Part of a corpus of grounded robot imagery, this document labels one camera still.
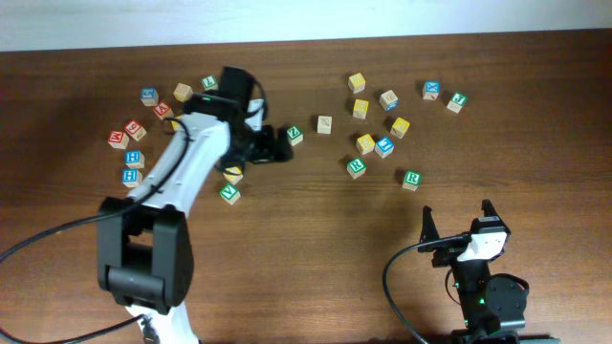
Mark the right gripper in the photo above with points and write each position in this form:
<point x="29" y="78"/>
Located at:
<point x="446" y="252"/>

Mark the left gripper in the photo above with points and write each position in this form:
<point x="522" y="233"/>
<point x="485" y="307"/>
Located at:
<point x="264" y="152"/>

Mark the green r block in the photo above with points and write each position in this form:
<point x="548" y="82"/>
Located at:
<point x="411" y="180"/>
<point x="356" y="168"/>

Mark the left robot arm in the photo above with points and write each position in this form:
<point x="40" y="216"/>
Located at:
<point x="145" y="258"/>

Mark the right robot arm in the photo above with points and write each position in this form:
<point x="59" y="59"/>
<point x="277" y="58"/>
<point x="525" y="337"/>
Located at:
<point x="492" y="305"/>

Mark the green Z block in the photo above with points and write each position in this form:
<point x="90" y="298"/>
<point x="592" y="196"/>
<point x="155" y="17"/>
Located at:
<point x="295" y="135"/>

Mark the yellow Q block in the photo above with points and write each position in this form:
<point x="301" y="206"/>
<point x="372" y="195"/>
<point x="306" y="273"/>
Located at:
<point x="233" y="175"/>

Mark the plain wood block picture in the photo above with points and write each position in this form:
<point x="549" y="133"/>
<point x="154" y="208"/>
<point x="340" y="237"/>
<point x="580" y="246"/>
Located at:
<point x="324" y="125"/>

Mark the green V block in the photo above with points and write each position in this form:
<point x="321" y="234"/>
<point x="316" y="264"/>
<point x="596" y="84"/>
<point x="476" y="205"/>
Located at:
<point x="230" y="193"/>

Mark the green L block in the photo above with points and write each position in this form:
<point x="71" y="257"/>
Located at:
<point x="210" y="83"/>

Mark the yellow E block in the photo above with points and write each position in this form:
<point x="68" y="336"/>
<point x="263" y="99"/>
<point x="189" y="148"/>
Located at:
<point x="365" y="144"/>

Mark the yellow block upper left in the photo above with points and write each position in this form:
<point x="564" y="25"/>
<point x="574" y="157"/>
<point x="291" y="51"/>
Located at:
<point x="175" y="125"/>

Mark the blue L block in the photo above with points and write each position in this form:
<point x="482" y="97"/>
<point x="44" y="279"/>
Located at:
<point x="384" y="147"/>

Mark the plain wood yellow-sided block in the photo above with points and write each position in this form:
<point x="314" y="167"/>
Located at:
<point x="183" y="92"/>

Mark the yellow block top right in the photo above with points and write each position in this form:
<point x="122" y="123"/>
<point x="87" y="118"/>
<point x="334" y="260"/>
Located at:
<point x="356" y="83"/>

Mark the red A block upper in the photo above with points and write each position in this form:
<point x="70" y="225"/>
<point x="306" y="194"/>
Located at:
<point x="163" y="110"/>

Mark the green J block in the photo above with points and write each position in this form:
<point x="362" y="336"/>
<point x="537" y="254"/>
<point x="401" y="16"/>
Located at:
<point x="457" y="102"/>

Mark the wood block blue D side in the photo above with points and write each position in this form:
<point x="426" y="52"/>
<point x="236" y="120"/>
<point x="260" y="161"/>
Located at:
<point x="388" y="100"/>

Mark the blue X block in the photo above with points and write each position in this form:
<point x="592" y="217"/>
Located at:
<point x="431" y="90"/>

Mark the blue S block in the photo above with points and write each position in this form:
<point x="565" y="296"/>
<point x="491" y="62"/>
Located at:
<point x="149" y="96"/>

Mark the blue H block upper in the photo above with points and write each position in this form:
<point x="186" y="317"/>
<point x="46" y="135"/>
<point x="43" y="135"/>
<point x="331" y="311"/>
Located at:
<point x="134" y="159"/>

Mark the blue h block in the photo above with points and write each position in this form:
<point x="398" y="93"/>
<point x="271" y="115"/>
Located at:
<point x="134" y="159"/>
<point x="131" y="177"/>

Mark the red 9 block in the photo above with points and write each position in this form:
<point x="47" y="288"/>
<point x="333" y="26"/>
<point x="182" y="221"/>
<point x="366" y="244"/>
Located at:
<point x="135" y="130"/>

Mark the blue H block lower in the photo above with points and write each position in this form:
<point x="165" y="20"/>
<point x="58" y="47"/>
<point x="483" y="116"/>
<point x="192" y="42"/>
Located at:
<point x="131" y="177"/>

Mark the red M block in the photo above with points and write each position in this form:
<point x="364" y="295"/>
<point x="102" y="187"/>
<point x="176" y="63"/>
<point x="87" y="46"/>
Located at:
<point x="118" y="139"/>

